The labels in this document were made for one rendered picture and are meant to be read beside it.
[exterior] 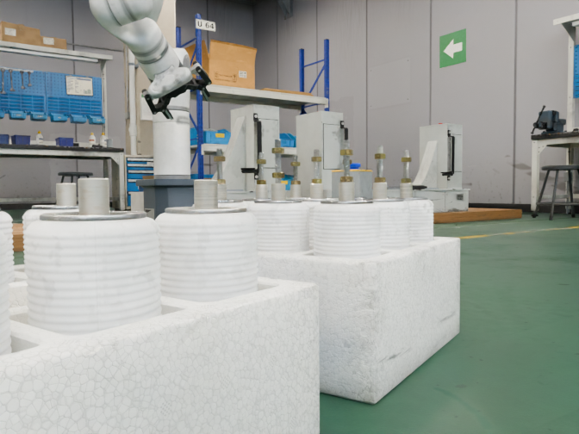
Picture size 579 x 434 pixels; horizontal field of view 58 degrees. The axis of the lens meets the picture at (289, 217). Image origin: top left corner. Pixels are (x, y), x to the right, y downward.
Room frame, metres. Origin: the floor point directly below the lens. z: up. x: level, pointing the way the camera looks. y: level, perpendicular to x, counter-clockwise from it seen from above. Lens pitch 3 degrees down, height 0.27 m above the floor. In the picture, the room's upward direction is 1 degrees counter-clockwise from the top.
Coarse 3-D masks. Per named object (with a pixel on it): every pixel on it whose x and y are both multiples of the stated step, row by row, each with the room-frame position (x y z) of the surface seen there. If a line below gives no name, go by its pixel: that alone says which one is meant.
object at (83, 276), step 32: (32, 224) 0.37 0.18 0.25; (64, 224) 0.36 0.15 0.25; (96, 224) 0.36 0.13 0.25; (128, 224) 0.37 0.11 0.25; (32, 256) 0.36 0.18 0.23; (64, 256) 0.35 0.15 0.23; (96, 256) 0.35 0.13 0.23; (128, 256) 0.37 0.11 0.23; (32, 288) 0.36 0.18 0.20; (64, 288) 0.35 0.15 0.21; (96, 288) 0.35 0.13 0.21; (128, 288) 0.37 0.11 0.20; (160, 288) 0.40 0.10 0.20; (32, 320) 0.37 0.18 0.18; (64, 320) 0.35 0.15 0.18; (96, 320) 0.35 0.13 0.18; (128, 320) 0.37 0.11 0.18
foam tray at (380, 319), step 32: (288, 256) 0.72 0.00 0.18; (384, 256) 0.71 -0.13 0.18; (416, 256) 0.77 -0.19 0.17; (448, 256) 0.90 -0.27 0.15; (320, 288) 0.69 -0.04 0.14; (352, 288) 0.66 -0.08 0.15; (384, 288) 0.67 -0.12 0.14; (416, 288) 0.77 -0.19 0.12; (448, 288) 0.91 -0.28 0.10; (320, 320) 0.69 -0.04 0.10; (352, 320) 0.66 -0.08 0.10; (384, 320) 0.67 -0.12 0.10; (416, 320) 0.77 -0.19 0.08; (448, 320) 0.91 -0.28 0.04; (320, 352) 0.69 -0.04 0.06; (352, 352) 0.66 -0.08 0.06; (384, 352) 0.67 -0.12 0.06; (416, 352) 0.77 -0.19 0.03; (320, 384) 0.69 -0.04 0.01; (352, 384) 0.66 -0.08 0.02; (384, 384) 0.67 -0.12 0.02
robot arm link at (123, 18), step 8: (112, 0) 0.91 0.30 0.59; (120, 0) 0.91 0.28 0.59; (128, 0) 0.91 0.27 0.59; (136, 0) 0.91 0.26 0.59; (144, 0) 0.92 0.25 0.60; (152, 0) 0.94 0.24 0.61; (112, 8) 0.91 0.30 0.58; (120, 8) 0.91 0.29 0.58; (128, 8) 0.91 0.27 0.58; (136, 8) 0.92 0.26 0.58; (144, 8) 0.92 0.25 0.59; (152, 8) 0.95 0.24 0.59; (120, 16) 0.92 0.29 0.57; (128, 16) 0.93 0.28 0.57; (136, 16) 0.93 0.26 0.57; (144, 16) 0.94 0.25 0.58
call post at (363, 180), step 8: (336, 176) 1.18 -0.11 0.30; (352, 176) 1.16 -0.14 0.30; (360, 176) 1.15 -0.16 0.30; (368, 176) 1.19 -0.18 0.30; (336, 184) 1.18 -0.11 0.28; (360, 184) 1.15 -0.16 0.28; (368, 184) 1.19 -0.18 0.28; (336, 192) 1.18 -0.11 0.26; (360, 192) 1.15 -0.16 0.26; (368, 192) 1.19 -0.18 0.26
